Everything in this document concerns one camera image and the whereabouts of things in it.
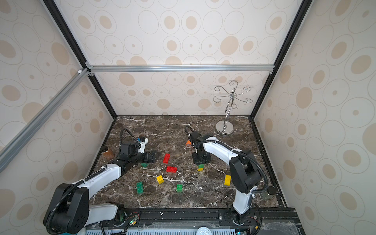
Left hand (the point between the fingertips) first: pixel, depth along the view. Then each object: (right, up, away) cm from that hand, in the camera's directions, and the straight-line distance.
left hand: (158, 152), depth 87 cm
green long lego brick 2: (-9, -9, +5) cm, 13 cm away
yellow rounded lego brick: (+2, -15, -3) cm, 15 cm away
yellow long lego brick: (+41, -16, -1) cm, 44 cm away
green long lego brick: (-9, -20, -4) cm, 22 cm away
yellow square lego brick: (+25, -11, +3) cm, 28 cm away
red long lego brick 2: (+8, -11, +3) cm, 14 cm away
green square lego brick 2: (+13, -19, -5) cm, 24 cm away
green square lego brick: (+26, -8, -1) cm, 27 cm away
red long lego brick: (+4, -5, +8) cm, 10 cm away
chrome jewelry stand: (+46, +15, +23) cm, 53 cm away
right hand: (+28, -7, +2) cm, 29 cm away
